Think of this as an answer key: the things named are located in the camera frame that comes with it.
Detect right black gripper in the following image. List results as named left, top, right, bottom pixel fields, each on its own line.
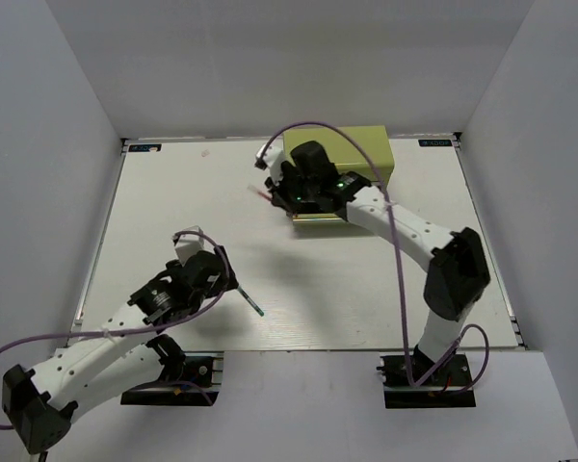
left=267, top=164, right=320, bottom=215

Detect green metal drawer toolbox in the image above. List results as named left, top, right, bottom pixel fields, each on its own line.
left=282, top=125, right=395, bottom=220

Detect red pen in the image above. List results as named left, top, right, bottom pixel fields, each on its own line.
left=248, top=185, right=272, bottom=202

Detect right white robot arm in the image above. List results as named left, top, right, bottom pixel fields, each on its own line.
left=255, top=141, right=490, bottom=384

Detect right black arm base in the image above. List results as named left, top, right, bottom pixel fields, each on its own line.
left=377, top=354, right=476, bottom=410

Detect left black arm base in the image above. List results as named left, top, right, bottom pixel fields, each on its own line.
left=120, top=353, right=223, bottom=407

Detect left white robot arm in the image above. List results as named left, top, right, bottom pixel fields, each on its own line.
left=2, top=246, right=238, bottom=454

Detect green pen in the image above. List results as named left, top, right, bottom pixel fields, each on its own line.
left=236, top=286, right=265, bottom=317

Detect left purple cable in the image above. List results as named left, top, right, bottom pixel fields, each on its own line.
left=0, top=231, right=232, bottom=429

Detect purple cable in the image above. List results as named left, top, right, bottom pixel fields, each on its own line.
left=0, top=231, right=232, bottom=429
left=254, top=119, right=491, bottom=398

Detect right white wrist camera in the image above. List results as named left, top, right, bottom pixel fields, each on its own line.
left=254, top=145, right=286, bottom=184

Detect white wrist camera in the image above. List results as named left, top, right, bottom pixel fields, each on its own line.
left=254, top=145, right=286, bottom=184
left=172, top=226, right=204, bottom=266

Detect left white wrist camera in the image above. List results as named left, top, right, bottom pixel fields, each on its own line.
left=172, top=226, right=204, bottom=266

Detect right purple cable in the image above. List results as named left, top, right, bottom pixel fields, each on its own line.
left=254, top=119, right=491, bottom=398

